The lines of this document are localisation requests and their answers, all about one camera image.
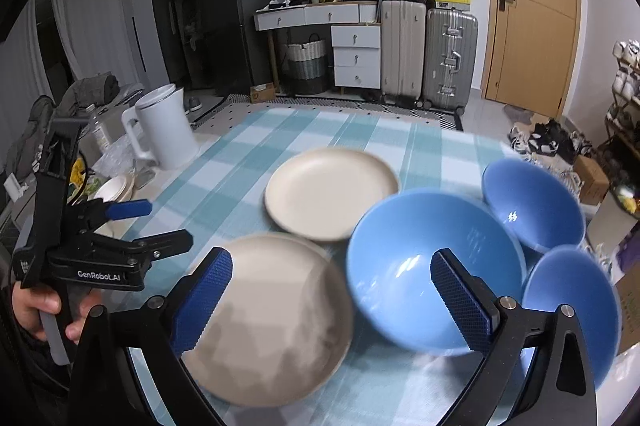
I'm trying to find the small brown cardboard box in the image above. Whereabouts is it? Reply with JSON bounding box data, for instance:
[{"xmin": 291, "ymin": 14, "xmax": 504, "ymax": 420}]
[{"xmin": 573, "ymin": 155, "xmax": 610, "ymax": 206}]

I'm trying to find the white drawer desk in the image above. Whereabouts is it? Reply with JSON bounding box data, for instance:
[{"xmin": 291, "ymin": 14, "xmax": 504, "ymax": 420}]
[{"xmin": 254, "ymin": 1, "xmax": 381, "ymax": 90}]

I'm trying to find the person's left hand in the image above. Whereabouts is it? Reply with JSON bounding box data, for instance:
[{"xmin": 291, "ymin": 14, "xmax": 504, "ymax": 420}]
[{"xmin": 10, "ymin": 281, "xmax": 104, "ymax": 347}]

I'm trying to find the checkered teal tablecloth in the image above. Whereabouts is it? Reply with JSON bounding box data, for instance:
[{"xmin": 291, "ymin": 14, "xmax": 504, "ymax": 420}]
[{"xmin": 108, "ymin": 106, "xmax": 511, "ymax": 425}]

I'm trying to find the white electric kettle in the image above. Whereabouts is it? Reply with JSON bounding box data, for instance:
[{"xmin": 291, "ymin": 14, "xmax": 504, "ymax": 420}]
[{"xmin": 122, "ymin": 84, "xmax": 200, "ymax": 170}]

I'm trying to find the silver suitcase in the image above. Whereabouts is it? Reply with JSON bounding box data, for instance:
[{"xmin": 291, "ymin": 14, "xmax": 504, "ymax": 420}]
[{"xmin": 423, "ymin": 8, "xmax": 478, "ymax": 115}]

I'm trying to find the wooden door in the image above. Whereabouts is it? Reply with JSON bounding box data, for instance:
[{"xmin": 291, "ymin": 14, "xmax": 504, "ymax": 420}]
[{"xmin": 482, "ymin": 0, "xmax": 582, "ymax": 117}]

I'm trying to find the woven laundry basket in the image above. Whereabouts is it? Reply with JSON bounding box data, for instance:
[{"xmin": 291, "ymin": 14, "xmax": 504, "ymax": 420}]
[{"xmin": 286, "ymin": 37, "xmax": 328, "ymax": 95}]

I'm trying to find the black refrigerator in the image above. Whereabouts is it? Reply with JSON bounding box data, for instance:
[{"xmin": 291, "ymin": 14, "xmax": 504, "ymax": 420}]
[{"xmin": 196, "ymin": 0, "xmax": 271, "ymax": 95}]

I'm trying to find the cream plate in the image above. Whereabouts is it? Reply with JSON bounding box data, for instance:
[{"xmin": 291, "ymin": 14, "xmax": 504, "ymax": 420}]
[
  {"xmin": 182, "ymin": 233, "xmax": 354, "ymax": 408},
  {"xmin": 264, "ymin": 147, "xmax": 400, "ymax": 242}
]

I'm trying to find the bamboo shoe rack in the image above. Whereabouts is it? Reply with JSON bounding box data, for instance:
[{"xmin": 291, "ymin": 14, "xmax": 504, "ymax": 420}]
[{"xmin": 602, "ymin": 55, "xmax": 640, "ymax": 187}]

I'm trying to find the white trash bin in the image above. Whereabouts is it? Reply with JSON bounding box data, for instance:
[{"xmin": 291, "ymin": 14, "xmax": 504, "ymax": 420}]
[{"xmin": 586, "ymin": 191, "xmax": 639, "ymax": 256}]

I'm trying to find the beige suitcase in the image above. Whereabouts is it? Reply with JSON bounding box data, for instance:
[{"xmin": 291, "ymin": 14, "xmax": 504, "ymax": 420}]
[{"xmin": 381, "ymin": 0, "xmax": 426, "ymax": 103}]

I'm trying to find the clear plastic bottle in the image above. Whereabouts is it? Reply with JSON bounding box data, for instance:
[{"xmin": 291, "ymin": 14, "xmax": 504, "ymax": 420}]
[{"xmin": 90, "ymin": 111, "xmax": 111, "ymax": 154}]

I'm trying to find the blue bowl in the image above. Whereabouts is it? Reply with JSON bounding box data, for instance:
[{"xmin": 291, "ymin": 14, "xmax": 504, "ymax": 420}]
[
  {"xmin": 346, "ymin": 189, "xmax": 526, "ymax": 357},
  {"xmin": 482, "ymin": 158, "xmax": 586, "ymax": 253},
  {"xmin": 522, "ymin": 245, "xmax": 622, "ymax": 387}
]

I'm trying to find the small cream lidded bowl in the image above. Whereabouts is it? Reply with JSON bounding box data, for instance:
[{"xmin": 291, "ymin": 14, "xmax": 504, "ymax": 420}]
[{"xmin": 93, "ymin": 173, "xmax": 134, "ymax": 203}]

